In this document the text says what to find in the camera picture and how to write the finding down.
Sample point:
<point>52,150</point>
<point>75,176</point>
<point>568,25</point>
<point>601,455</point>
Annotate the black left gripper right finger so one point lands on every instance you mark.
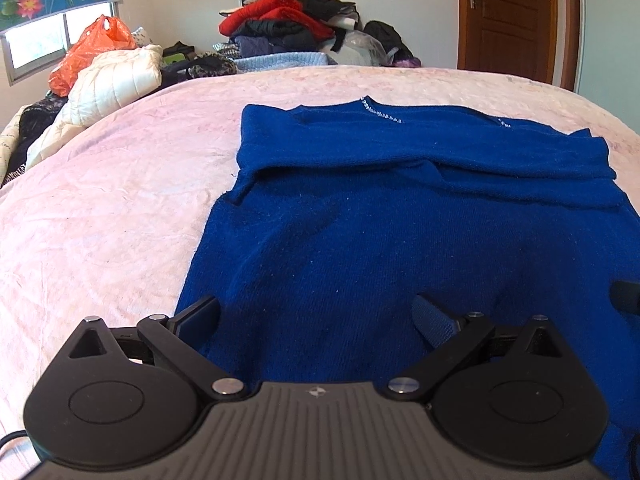
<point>455,340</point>

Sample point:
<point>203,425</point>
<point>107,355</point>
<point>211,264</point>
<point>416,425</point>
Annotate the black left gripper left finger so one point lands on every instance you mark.
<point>174,343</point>

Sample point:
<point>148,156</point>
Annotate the blue knit sweater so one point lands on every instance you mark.
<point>342,214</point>

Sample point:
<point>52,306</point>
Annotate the pile of dark clothes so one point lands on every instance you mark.
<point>261,27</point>

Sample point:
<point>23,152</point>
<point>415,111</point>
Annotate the pink floral bed sheet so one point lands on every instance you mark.
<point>108,225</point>

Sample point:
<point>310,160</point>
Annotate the purple plastic bag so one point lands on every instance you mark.
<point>408,63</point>

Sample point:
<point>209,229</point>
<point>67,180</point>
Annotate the light blue knitted blanket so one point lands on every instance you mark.
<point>282,61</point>

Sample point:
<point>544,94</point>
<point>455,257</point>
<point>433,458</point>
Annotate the light blue wardrobe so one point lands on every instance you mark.
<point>608,72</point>

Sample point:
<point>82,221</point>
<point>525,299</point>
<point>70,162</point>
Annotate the orange plastic bag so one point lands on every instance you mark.
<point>105,34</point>

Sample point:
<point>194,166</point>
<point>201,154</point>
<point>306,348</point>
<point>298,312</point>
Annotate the brown wooden door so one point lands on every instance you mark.
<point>534,39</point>

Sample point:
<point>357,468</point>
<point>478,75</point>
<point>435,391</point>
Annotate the red garment on pile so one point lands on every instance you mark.
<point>275,10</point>

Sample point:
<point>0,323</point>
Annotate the black bag by wall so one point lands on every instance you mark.
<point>392,43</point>

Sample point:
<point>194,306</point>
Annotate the window with grey frame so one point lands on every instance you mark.
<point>32,47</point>

